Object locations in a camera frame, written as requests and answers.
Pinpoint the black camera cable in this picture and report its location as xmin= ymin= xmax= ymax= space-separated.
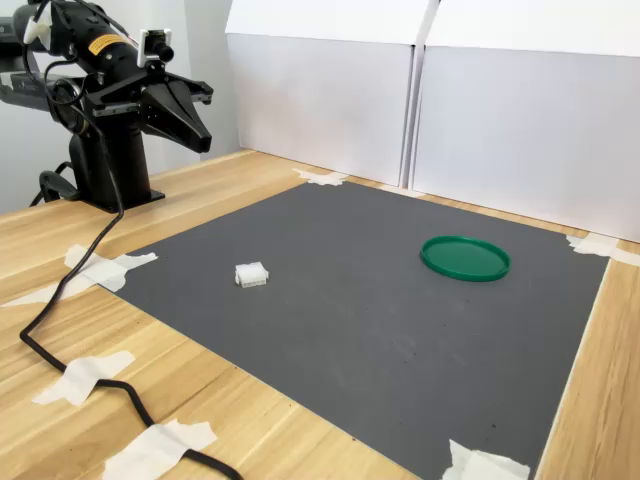
xmin=18 ymin=58 xmax=245 ymax=480

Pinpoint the white partition board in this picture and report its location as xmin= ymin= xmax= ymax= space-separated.
xmin=225 ymin=0 xmax=426 ymax=189
xmin=409 ymin=0 xmax=640 ymax=244

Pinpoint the round green lid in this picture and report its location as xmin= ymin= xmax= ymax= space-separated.
xmin=419 ymin=234 xmax=512 ymax=283

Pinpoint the black table clamp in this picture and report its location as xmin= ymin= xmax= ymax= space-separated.
xmin=29 ymin=160 xmax=81 ymax=207

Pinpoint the dark grey mat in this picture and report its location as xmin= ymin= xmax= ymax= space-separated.
xmin=97 ymin=180 xmax=612 ymax=480

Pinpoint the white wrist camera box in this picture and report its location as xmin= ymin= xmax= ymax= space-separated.
xmin=137 ymin=28 xmax=176 ymax=69

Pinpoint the white plastic terminal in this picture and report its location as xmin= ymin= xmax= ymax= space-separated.
xmin=234 ymin=261 xmax=270 ymax=290

